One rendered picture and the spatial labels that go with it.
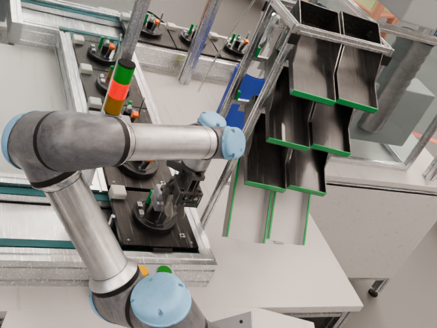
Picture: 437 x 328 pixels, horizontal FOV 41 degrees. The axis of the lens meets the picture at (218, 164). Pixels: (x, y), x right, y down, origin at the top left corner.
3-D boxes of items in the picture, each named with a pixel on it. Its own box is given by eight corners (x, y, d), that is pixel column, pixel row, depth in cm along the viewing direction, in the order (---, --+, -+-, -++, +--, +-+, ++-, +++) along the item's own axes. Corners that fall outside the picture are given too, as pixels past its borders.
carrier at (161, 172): (176, 196, 197) (188, 167, 191) (106, 190, 186) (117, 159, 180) (160, 151, 215) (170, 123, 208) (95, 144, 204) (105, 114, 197)
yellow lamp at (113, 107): (121, 116, 165) (127, 101, 162) (105, 114, 163) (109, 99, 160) (119, 106, 169) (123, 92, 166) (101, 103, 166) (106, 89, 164)
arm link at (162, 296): (186, 359, 122) (157, 318, 115) (142, 343, 131) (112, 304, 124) (216, 314, 129) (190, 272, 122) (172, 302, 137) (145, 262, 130)
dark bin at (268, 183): (283, 193, 178) (294, 183, 172) (243, 185, 174) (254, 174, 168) (280, 116, 192) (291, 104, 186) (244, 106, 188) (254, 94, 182)
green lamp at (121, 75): (132, 86, 160) (137, 71, 157) (114, 83, 157) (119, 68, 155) (128, 77, 163) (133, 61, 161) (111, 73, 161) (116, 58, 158)
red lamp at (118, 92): (127, 101, 162) (132, 86, 160) (109, 99, 160) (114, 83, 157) (123, 92, 166) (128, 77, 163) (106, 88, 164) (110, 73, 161)
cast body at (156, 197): (168, 212, 177) (175, 194, 173) (154, 211, 175) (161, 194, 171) (161, 193, 183) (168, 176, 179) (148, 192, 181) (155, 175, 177)
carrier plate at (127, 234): (196, 252, 179) (199, 247, 178) (121, 249, 168) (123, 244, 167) (177, 198, 196) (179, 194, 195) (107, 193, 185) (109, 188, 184)
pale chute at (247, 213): (259, 243, 188) (265, 243, 183) (221, 236, 183) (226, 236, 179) (271, 158, 193) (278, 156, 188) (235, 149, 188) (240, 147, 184)
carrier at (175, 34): (219, 60, 299) (228, 38, 292) (175, 51, 288) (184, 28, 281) (205, 37, 316) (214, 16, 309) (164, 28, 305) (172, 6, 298)
